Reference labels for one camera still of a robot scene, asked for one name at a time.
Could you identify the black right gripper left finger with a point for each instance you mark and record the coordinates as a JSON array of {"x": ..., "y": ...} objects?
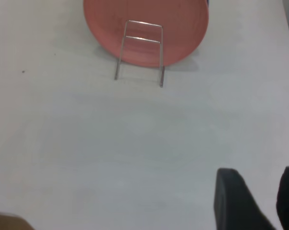
[{"x": 235, "y": 206}]

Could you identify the pink plate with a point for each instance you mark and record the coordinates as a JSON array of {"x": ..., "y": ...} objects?
[{"x": 106, "y": 28}]

